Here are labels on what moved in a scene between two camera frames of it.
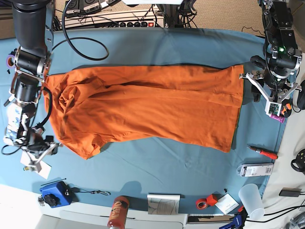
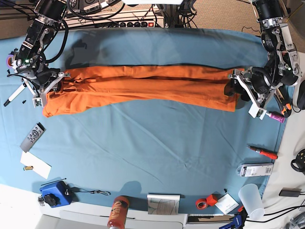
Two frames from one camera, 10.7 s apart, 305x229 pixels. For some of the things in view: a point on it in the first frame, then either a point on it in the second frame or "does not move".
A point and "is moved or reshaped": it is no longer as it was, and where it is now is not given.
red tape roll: [201, 203] does not move
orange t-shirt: [196, 104] is moved or reshaped
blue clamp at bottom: [238, 220] does not move
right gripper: [53, 147] to [56, 85]
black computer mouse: [301, 96] does not move
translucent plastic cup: [249, 195] does not move
